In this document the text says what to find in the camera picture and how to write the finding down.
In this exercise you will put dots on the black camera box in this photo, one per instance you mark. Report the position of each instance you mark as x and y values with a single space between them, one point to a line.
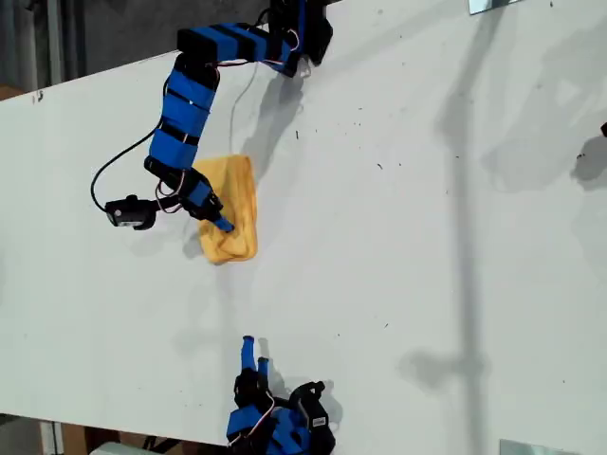
128 214
317 417

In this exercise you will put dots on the white table leg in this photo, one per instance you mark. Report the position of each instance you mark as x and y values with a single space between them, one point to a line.
51 438

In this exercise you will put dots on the yellow square towel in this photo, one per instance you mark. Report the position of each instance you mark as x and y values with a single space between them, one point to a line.
242 199

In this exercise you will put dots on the black camera stalk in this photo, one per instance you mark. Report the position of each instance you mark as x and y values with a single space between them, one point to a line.
303 388
166 205

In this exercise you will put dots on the grey metal post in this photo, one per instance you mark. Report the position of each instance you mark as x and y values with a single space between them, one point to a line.
55 42

